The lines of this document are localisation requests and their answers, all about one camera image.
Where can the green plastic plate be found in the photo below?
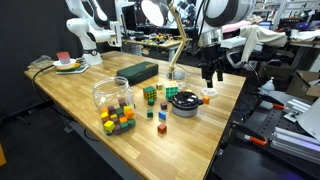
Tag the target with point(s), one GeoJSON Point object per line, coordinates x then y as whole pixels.
{"type": "Point", "coordinates": [71, 69]}

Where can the white board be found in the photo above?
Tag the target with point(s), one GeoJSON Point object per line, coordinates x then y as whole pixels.
{"type": "Point", "coordinates": [313, 121]}

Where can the beige jacket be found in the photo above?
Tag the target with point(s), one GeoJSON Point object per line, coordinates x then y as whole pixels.
{"type": "Point", "coordinates": [263, 35]}

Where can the red plastic cup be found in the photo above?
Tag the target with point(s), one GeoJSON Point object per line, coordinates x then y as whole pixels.
{"type": "Point", "coordinates": [63, 57]}

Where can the yellow wooden block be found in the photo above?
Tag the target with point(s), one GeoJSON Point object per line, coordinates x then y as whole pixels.
{"type": "Point", "coordinates": [188, 90]}
{"type": "Point", "coordinates": [109, 125]}
{"type": "Point", "coordinates": [104, 115]}

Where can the black edged Rubik's cube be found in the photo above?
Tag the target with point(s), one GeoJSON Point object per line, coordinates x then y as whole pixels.
{"type": "Point", "coordinates": [150, 93]}

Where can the aluminium extrusion bar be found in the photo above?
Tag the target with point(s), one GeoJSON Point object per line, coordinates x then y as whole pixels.
{"type": "Point", "coordinates": [300, 136]}
{"type": "Point", "coordinates": [293, 150]}

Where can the green wooden cube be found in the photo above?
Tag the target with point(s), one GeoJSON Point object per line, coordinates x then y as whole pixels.
{"type": "Point", "coordinates": [119, 111]}
{"type": "Point", "coordinates": [124, 125]}
{"type": "Point", "coordinates": [151, 102]}
{"type": "Point", "coordinates": [150, 113]}

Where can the gray office chair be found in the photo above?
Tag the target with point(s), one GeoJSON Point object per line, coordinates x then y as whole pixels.
{"type": "Point", "coordinates": [240, 57]}

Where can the black backdrop curtain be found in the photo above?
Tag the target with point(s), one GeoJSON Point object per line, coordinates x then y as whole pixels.
{"type": "Point", "coordinates": [26, 33]}

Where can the clear glass cup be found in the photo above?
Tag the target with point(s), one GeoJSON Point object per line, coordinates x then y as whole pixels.
{"type": "Point", "coordinates": [181, 83]}

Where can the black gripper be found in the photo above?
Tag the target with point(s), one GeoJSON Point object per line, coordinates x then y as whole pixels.
{"type": "Point", "coordinates": [211, 55]}

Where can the computer monitor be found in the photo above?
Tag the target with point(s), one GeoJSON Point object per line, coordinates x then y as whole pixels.
{"type": "Point", "coordinates": [128, 16]}

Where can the white edged Rubik's cube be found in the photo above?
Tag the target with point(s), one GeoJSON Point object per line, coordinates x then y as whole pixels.
{"type": "Point", "coordinates": [171, 90]}

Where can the wooden desk white legs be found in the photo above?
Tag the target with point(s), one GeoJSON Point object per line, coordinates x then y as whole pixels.
{"type": "Point", "coordinates": [166, 43]}

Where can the blue wooden block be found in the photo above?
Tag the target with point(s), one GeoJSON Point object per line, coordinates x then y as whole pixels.
{"type": "Point", "coordinates": [162, 115]}

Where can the orange wooden block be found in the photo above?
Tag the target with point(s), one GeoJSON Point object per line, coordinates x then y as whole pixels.
{"type": "Point", "coordinates": [123, 119]}
{"type": "Point", "coordinates": [129, 113]}
{"type": "Point", "coordinates": [206, 100]}

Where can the red wooden block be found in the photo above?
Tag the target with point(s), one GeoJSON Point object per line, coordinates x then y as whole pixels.
{"type": "Point", "coordinates": [162, 128]}

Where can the black side table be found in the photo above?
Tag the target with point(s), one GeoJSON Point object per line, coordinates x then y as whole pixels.
{"type": "Point", "coordinates": [253, 163]}

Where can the clear plastic bag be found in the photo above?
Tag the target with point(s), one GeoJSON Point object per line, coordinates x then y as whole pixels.
{"type": "Point", "coordinates": [41, 61]}

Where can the clear plastic jar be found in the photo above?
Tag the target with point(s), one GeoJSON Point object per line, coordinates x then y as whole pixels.
{"type": "Point", "coordinates": [111, 91]}

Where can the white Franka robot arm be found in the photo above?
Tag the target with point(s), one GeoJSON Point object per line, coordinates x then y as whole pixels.
{"type": "Point", "coordinates": [78, 28]}

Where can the orange plastic plate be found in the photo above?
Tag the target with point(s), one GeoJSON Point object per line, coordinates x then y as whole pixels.
{"type": "Point", "coordinates": [77, 65]}

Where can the dark green flat case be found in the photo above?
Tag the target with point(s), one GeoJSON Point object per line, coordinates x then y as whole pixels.
{"type": "Point", "coordinates": [136, 71]}

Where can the small multicolour puzzle cube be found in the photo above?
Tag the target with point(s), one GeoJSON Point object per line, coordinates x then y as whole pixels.
{"type": "Point", "coordinates": [159, 86]}

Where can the purple wooden block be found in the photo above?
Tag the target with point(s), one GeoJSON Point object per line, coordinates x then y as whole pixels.
{"type": "Point", "coordinates": [121, 101]}
{"type": "Point", "coordinates": [163, 106]}

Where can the gray metal table frame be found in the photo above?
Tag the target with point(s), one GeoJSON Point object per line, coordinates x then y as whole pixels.
{"type": "Point", "coordinates": [100, 153]}

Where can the open cardboard box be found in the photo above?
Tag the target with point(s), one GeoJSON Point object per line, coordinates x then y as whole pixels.
{"type": "Point", "coordinates": [300, 85]}

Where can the white plate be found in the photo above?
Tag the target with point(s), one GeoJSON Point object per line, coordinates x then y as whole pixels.
{"type": "Point", "coordinates": [73, 62]}

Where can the gray pot with black lid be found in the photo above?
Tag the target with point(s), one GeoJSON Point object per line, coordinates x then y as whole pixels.
{"type": "Point", "coordinates": [185, 101]}

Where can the silver metal bracket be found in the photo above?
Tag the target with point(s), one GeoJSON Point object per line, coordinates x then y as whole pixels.
{"type": "Point", "coordinates": [296, 108]}

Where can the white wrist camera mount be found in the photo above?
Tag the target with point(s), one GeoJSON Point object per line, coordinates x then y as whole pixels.
{"type": "Point", "coordinates": [233, 42]}

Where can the pink cloth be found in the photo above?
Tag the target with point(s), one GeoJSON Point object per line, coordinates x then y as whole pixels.
{"type": "Point", "coordinates": [238, 26]}

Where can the white flat tray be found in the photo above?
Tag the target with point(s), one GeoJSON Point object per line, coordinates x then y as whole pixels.
{"type": "Point", "coordinates": [83, 69]}

